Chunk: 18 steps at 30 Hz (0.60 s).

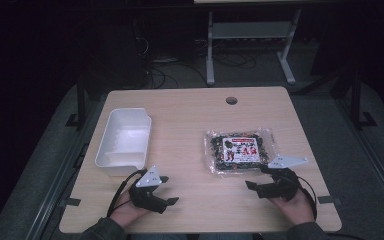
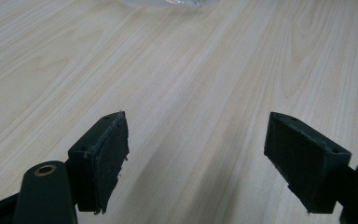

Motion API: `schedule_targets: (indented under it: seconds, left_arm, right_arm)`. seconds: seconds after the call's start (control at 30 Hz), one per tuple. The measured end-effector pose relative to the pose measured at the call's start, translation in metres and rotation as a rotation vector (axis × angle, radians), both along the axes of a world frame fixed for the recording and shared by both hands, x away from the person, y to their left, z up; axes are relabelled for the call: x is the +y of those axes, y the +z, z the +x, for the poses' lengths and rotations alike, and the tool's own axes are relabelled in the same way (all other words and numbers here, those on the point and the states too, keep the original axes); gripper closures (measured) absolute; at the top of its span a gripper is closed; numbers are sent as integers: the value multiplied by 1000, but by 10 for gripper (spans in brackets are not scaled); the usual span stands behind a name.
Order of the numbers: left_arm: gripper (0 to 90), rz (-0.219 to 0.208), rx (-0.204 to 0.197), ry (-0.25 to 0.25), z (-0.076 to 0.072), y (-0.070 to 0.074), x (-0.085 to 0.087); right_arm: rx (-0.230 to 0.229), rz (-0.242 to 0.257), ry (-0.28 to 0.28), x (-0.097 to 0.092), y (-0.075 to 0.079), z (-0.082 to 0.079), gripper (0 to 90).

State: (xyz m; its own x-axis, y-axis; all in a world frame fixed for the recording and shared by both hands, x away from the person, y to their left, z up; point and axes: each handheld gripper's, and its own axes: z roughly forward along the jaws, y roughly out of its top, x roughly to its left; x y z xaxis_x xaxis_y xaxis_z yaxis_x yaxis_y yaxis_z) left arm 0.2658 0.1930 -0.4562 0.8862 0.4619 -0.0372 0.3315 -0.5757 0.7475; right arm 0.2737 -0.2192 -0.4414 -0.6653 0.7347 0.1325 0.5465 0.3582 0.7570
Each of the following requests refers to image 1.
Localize person's right hand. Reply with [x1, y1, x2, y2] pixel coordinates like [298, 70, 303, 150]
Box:
[269, 188, 315, 228]

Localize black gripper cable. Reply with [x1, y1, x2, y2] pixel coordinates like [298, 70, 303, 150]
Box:
[106, 168, 148, 218]
[295, 175, 318, 222]

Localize person's left hand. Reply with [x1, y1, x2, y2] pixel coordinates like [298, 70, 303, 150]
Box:
[109, 191, 150, 228]

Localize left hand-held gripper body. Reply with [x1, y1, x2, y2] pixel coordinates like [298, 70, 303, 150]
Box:
[128, 165, 168, 215]

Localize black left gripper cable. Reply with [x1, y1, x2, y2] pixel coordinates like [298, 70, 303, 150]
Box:
[106, 168, 148, 218]

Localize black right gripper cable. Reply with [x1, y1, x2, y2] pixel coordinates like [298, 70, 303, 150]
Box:
[295, 175, 318, 222]

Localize black floor cables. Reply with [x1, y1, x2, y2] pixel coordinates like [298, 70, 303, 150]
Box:
[133, 35, 258, 90]

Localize white metal table frame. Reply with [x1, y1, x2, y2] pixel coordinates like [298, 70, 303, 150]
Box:
[205, 8, 303, 87]

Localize white plastic container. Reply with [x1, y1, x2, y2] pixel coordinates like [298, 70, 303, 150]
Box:
[94, 107, 153, 177]

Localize clear packet of dark snacks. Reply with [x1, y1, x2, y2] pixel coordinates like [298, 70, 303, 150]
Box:
[203, 127, 278, 177]

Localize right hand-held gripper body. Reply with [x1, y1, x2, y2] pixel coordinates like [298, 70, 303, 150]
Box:
[255, 153, 310, 202]

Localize grey tape tab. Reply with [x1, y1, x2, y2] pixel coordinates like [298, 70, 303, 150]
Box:
[58, 197, 82, 208]
[316, 195, 343, 206]

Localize black metal stand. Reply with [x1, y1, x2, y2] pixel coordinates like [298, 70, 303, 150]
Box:
[349, 68, 378, 130]
[65, 75, 88, 132]

